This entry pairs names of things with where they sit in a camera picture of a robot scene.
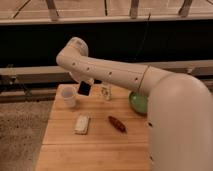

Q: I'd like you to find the black eraser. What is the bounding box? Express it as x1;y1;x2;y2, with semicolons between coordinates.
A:
78;81;91;96

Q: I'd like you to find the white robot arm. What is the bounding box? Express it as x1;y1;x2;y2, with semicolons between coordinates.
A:
56;37;213;171

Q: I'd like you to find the white ceramic cup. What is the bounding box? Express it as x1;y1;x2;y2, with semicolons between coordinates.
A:
61;86;77;108

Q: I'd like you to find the green ceramic bowl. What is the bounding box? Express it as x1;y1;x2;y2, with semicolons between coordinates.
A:
129;92;147;115

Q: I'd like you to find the small clear glass bottle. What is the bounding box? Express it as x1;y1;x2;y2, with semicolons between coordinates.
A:
101;82;111;101

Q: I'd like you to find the white wrapped packet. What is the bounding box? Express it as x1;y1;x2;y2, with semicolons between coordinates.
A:
74;115;90;135

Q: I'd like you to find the dark red oblong object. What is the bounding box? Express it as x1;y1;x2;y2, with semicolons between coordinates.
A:
108;116;126;132

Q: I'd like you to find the grey metal rail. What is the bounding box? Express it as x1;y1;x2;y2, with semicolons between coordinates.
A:
0;60;213;84

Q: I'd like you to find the black hanging cable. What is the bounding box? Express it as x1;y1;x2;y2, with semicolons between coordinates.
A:
133;12;152;64

